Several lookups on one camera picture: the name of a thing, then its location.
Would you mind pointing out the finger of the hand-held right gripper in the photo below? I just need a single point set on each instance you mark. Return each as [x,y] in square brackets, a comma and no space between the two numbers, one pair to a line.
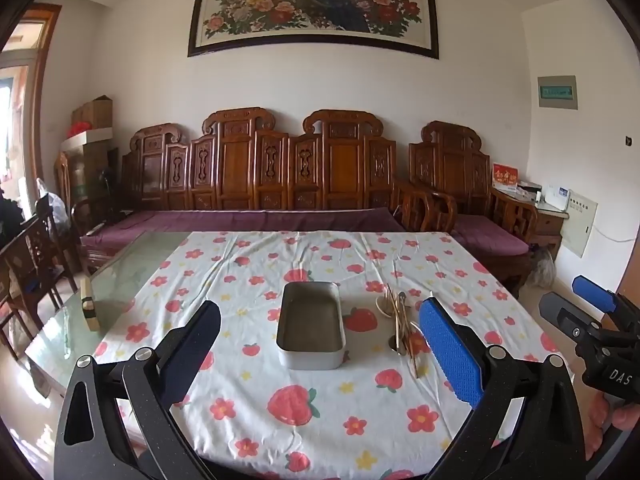
[592,292]
[565,317]

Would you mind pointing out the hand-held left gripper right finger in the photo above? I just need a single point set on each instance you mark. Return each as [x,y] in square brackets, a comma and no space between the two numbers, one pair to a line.
[450,350]

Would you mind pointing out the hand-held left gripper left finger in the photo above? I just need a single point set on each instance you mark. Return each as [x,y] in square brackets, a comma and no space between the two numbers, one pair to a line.
[195,355]

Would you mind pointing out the rectangular metal tray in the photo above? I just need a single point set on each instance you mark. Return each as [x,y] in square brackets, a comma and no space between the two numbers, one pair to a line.
[310,325]

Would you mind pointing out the person's right hand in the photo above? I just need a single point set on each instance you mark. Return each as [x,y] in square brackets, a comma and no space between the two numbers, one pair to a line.
[622,416]

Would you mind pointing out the white fluffy bundle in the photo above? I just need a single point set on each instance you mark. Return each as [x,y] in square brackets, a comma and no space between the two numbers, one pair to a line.
[544,267]

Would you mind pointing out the white electrical panel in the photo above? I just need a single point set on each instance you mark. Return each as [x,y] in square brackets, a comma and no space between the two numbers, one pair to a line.
[579,225]

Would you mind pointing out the wooden side table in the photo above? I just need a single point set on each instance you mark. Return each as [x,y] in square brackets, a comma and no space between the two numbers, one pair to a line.
[550,222]

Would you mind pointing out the white telephone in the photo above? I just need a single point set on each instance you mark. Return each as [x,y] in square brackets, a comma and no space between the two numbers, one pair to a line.
[557,197]

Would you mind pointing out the strawberry print tablecloth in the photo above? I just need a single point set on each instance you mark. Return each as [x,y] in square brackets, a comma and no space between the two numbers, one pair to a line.
[260,270]

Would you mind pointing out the purple armchair cushion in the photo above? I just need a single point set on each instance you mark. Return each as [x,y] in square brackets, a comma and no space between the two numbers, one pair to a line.
[492,235]

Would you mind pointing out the wooden block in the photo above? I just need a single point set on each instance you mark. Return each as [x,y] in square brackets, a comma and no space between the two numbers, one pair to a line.
[90,305]

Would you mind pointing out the purple sofa cushion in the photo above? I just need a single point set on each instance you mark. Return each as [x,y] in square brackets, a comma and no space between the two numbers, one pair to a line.
[240,220]

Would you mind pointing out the red greeting card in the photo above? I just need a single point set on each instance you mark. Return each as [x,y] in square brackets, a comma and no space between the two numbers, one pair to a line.
[505,176]

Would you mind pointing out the carved wooden armchair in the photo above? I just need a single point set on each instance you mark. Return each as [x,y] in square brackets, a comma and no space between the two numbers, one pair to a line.
[450,170]

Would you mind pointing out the dark wooden chair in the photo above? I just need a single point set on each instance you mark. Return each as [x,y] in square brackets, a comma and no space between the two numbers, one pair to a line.
[30,265]

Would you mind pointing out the carved wooden sofa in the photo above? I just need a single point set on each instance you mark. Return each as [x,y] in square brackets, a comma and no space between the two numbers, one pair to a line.
[240,165]

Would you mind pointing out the clear plastic bag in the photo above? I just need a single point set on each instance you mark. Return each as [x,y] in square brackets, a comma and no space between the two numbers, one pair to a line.
[55,207]

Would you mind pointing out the cardboard box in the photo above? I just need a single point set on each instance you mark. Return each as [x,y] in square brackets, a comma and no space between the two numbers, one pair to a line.
[95,112]

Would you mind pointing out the framed peacock painting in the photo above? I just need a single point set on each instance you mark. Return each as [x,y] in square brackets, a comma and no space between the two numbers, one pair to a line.
[310,5]

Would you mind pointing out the wall box with green window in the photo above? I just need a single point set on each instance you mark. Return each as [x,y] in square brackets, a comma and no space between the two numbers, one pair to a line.
[556,92]

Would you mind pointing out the wooden door frame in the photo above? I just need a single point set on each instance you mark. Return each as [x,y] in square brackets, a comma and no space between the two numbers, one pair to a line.
[42,85]

